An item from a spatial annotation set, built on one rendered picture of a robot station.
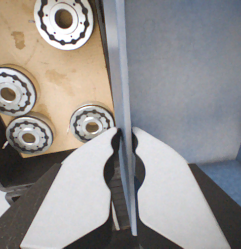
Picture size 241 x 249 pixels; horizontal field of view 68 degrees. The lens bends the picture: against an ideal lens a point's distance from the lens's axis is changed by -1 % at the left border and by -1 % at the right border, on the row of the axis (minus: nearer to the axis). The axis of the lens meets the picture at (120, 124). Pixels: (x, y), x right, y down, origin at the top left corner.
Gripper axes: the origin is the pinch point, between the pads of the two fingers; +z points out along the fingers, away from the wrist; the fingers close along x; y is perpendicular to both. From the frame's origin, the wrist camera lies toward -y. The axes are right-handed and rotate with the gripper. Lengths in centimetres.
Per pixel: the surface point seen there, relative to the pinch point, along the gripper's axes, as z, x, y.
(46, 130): 24.2, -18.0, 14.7
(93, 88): 28.9, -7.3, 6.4
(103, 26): 19.4, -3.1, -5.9
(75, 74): 28.4, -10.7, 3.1
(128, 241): 25, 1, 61
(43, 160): 24.6, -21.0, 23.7
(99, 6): 20.7, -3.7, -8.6
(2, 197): 36, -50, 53
